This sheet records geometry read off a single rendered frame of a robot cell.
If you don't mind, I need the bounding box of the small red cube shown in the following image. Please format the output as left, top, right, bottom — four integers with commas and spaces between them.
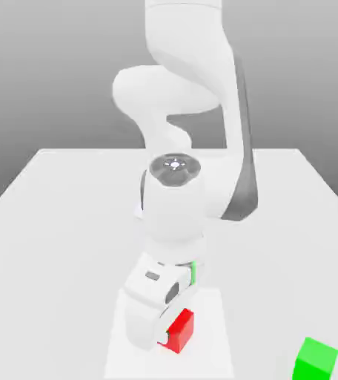
156, 307, 196, 355

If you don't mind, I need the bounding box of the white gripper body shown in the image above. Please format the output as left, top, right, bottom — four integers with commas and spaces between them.
125, 292, 191, 353

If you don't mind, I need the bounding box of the small green cube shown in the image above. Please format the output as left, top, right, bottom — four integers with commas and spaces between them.
291, 336, 338, 380

